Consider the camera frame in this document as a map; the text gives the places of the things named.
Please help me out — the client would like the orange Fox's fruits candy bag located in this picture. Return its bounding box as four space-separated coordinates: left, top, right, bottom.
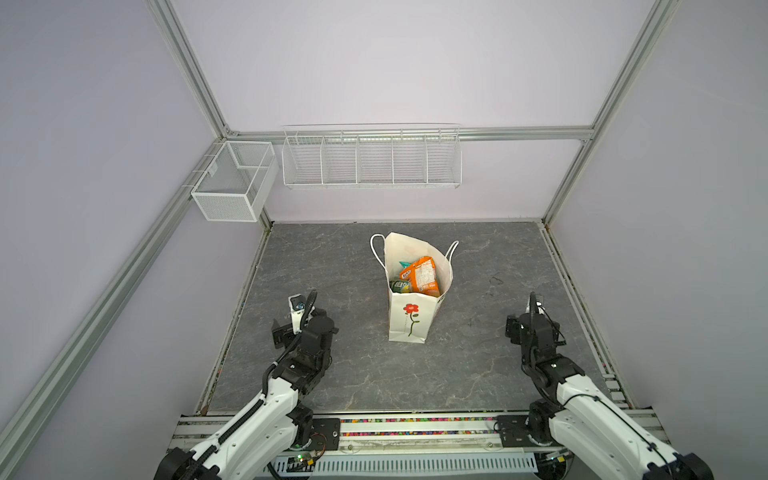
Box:
399 256 440 298

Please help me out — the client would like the green candy bag back side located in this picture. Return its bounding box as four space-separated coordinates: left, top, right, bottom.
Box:
389 279 414 294

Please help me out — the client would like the white mesh box basket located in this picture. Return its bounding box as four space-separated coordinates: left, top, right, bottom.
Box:
191 141 279 223

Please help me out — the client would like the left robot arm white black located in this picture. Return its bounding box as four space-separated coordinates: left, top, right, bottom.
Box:
154 290 338 479

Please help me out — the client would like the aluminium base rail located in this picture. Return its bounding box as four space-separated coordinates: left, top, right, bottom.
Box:
170 409 667 460

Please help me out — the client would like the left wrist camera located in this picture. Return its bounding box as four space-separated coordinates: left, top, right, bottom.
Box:
288 294 306 334

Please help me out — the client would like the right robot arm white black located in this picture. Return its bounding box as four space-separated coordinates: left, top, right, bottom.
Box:
505 292 714 479

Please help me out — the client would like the white floral paper bag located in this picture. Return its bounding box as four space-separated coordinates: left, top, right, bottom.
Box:
369 232 459 344

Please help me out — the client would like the white wire shelf basket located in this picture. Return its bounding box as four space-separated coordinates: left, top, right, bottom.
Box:
281 123 463 189

